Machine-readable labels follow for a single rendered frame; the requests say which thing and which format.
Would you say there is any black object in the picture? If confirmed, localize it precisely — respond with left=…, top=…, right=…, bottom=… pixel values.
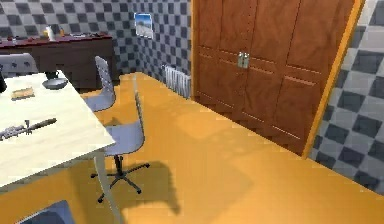
left=0, top=71, right=8, bottom=94

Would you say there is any blue framed picture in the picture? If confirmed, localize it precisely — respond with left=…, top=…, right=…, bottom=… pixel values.
left=133, top=12, right=155, bottom=40

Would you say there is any white radiator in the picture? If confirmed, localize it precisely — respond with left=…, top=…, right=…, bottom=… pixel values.
left=163, top=65, right=192, bottom=99

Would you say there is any dark brown sideboard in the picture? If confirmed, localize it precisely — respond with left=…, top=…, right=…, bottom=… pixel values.
left=0, top=33, right=118, bottom=90

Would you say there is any brown double door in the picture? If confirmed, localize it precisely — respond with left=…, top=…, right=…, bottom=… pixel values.
left=190, top=0, right=367, bottom=159

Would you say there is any grey and black knife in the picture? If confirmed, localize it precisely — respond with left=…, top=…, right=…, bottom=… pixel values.
left=0, top=117, right=58, bottom=141

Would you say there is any white dining table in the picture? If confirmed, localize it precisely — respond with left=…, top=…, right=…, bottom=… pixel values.
left=0, top=69, right=123, bottom=224

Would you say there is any white bottle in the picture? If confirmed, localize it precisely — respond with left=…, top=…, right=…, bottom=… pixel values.
left=45, top=25, right=57, bottom=42

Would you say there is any grey bowl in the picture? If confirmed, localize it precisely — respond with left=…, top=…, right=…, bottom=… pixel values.
left=42, top=78, right=69, bottom=91

